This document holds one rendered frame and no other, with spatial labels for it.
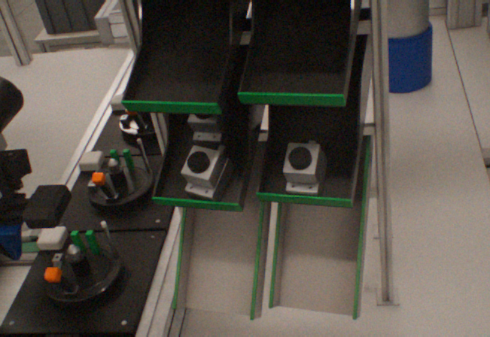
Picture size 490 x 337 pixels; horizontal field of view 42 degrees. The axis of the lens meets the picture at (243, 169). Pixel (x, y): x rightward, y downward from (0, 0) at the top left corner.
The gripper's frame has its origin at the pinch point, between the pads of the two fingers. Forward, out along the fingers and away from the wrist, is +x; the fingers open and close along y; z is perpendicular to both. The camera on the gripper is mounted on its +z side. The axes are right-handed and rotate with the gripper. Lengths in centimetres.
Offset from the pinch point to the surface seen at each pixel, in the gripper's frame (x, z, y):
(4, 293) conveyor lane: 33.6, 20.9, 23.8
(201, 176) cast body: 0.0, 11.0, -23.3
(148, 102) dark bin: -11.6, 11.6, -18.7
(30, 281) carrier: 28.2, 18.9, 15.6
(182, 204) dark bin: 5.4, 11.9, -19.3
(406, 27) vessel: 21, 94, -55
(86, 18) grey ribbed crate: 56, 204, 77
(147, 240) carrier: 28.2, 28.9, -4.1
